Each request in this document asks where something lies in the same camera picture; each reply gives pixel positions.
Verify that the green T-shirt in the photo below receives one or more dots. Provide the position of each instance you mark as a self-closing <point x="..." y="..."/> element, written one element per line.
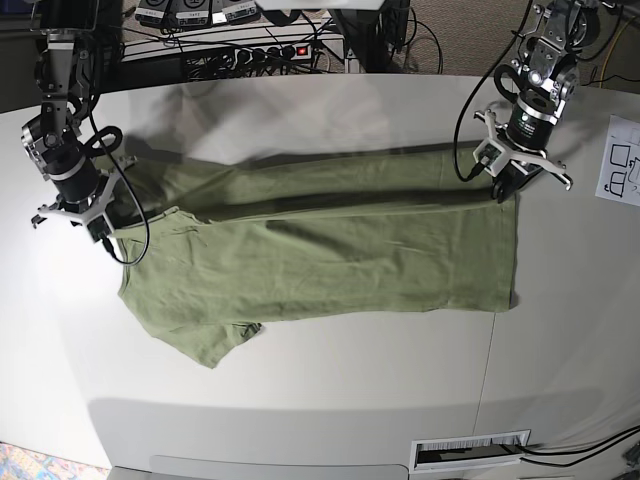
<point x="225" y="249"/>

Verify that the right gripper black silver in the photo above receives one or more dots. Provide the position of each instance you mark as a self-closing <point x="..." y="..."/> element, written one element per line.
<point x="85" y="191"/>

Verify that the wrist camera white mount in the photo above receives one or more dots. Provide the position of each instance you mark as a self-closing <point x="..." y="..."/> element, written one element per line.
<point x="493" y="155"/>
<point x="100" y="227"/>

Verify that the grey device boxes with labels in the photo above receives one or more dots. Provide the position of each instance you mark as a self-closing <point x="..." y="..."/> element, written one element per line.
<point x="180" y="14"/>

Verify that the white instruction paper sheet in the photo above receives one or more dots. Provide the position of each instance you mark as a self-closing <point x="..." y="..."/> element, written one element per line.
<point x="619" y="173"/>

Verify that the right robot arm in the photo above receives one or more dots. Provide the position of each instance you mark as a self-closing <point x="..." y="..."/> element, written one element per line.
<point x="68" y="74"/>

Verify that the black power strip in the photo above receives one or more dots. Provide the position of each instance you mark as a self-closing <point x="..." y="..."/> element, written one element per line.
<point x="272" y="53"/>

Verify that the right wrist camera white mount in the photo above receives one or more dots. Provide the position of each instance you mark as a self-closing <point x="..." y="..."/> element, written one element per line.
<point x="100" y="227"/>

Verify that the black table leg column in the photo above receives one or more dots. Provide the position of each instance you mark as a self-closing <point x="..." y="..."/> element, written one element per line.
<point x="359" y="29"/>

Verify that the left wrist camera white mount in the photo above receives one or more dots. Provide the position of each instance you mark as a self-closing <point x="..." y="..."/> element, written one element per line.
<point x="493" y="155"/>

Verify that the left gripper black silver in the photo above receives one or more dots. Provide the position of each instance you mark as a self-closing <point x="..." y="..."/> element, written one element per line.
<point x="527" y="133"/>

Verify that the white cable grommet tray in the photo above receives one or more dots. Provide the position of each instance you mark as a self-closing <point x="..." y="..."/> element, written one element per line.
<point x="467" y="453"/>

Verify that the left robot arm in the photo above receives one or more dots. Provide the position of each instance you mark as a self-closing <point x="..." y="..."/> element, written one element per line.
<point x="538" y="85"/>

